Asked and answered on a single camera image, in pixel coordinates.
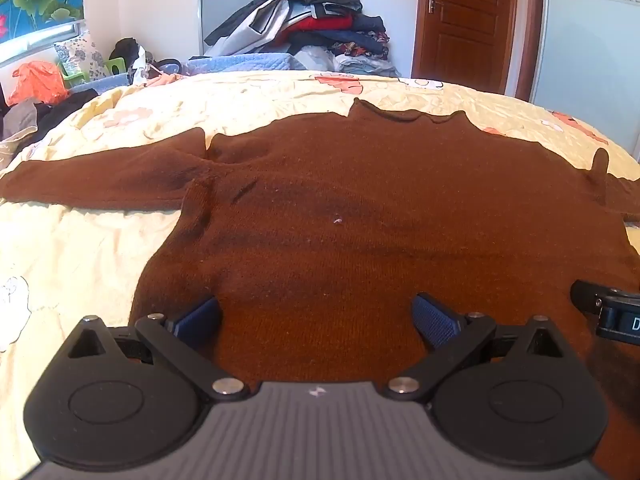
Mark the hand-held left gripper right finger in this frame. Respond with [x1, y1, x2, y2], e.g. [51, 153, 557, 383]
[382, 292, 572, 402]

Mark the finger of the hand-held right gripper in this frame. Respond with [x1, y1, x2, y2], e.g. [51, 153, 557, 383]
[571, 280, 608, 319]

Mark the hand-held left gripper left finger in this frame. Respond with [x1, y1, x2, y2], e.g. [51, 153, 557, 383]
[67, 296, 250, 402]

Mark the brown knit sweater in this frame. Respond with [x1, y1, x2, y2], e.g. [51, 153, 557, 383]
[0, 97, 640, 396]

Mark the dark clothes heap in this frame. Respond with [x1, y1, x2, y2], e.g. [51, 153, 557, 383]
[0, 87, 100, 143]

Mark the pile of mixed clothes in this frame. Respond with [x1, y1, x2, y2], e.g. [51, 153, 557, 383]
[204, 0, 401, 78]

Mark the yellow floral bedspread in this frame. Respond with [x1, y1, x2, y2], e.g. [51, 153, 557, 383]
[0, 70, 640, 480]

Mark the white flower-print wardrobe door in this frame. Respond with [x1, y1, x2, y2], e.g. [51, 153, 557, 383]
[530, 0, 640, 158]

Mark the blue quilted blanket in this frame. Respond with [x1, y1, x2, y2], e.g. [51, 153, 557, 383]
[87, 52, 296, 93]

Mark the black bag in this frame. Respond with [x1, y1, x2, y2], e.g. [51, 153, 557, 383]
[108, 37, 147, 86]

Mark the green plastic stool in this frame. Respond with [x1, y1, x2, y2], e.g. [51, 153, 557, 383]
[57, 57, 127, 88]

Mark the orange plastic bag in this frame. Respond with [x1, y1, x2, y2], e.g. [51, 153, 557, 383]
[7, 61, 70, 107]

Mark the floral patterned pillow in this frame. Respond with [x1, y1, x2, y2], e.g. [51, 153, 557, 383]
[54, 30, 108, 83]

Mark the brown wooden door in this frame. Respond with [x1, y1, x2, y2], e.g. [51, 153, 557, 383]
[412, 0, 545, 102]

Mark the grey framed board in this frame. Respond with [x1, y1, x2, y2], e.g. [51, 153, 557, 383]
[197, 0, 263, 55]

